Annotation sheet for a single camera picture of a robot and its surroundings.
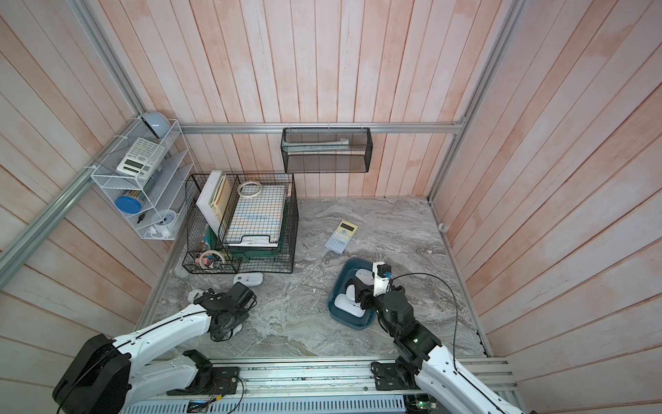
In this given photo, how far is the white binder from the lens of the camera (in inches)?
34.0

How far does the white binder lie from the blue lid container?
0.56ft

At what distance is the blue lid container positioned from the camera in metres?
0.78
